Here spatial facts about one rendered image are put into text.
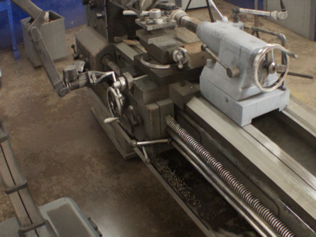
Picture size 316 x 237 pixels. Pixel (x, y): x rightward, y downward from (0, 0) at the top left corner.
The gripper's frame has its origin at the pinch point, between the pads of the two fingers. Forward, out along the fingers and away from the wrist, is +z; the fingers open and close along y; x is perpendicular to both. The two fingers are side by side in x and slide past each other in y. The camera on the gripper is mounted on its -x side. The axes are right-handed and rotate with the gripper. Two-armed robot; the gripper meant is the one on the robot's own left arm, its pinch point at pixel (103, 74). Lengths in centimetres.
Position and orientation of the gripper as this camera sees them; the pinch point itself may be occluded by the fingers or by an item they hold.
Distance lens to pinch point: 193.2
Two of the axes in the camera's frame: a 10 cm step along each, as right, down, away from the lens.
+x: 3.2, 9.5, -0.3
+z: 8.8, -2.9, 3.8
